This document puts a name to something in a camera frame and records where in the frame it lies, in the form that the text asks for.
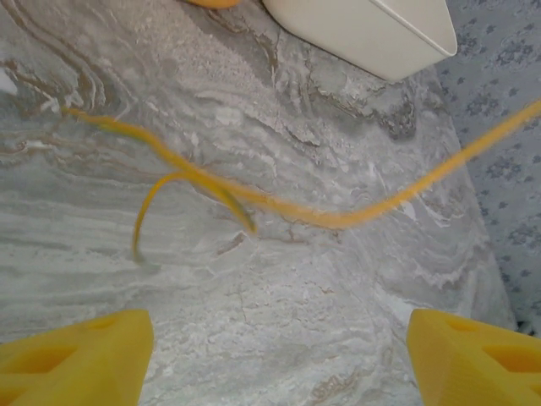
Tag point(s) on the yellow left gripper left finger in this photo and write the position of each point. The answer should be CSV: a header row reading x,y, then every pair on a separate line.
x,y
118,359

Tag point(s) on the orange plastic tray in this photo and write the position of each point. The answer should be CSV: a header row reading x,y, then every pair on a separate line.
x,y
213,3

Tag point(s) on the white plastic tray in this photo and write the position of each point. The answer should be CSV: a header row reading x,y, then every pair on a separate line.
x,y
372,34

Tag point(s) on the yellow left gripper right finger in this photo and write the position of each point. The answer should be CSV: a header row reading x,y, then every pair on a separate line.
x,y
444,363

